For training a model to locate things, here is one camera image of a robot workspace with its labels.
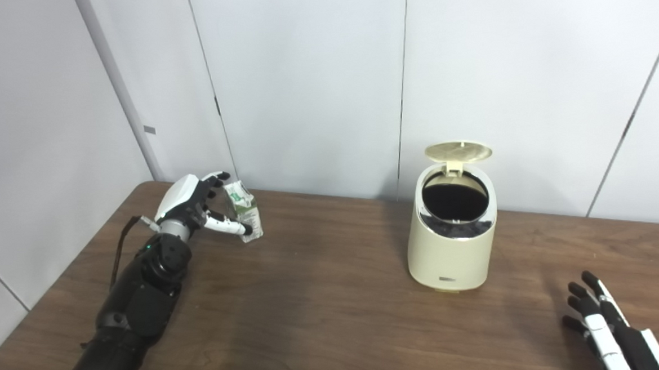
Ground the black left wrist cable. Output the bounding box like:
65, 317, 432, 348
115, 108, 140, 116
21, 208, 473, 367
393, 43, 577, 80
106, 215, 163, 290

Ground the cream-colored bin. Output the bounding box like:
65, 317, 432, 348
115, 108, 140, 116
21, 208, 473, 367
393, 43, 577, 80
403, 162, 502, 295

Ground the green white milk carton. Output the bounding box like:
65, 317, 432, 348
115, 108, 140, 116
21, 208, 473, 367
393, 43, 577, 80
223, 180, 265, 244

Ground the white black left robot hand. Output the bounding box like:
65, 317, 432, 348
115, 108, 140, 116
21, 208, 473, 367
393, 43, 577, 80
153, 170, 254, 243

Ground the round cream bin lid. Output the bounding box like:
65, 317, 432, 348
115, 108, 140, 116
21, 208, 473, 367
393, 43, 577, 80
424, 139, 494, 178

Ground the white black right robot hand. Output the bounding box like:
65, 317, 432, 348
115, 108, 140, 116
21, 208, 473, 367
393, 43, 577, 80
560, 267, 659, 370

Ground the gray wall corner post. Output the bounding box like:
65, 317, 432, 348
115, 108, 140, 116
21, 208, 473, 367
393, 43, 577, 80
74, 0, 166, 187

